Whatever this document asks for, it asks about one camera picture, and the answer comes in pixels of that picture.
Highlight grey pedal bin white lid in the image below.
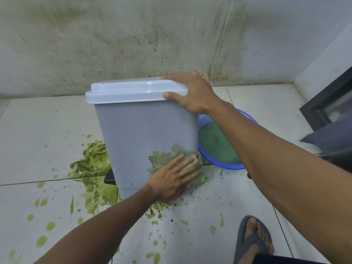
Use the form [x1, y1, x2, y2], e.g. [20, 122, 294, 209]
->
[85, 77, 204, 200]

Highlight person's left forearm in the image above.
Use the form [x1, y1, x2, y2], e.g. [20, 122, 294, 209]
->
[34, 185, 158, 264]

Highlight person's right sandalled foot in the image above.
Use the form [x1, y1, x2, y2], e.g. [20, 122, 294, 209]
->
[233, 215, 275, 264]

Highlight person's right hand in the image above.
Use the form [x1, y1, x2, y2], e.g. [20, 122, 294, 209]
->
[161, 70, 224, 116]

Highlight blue plastic basin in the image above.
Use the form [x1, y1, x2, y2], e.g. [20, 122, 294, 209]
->
[197, 108, 258, 171]

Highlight green stained cleaning cloth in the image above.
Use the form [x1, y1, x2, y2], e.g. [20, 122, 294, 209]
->
[148, 143, 204, 177]

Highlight black framed glass door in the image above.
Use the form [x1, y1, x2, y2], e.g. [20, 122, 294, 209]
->
[299, 66, 352, 132]

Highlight person's right forearm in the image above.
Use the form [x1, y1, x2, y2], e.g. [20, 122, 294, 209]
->
[208, 101, 352, 264]

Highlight person's dark trouser leg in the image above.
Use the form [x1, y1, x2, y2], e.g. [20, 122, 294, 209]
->
[252, 253, 326, 264]

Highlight person's left hand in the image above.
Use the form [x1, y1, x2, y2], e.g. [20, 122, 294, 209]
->
[146, 154, 204, 203]

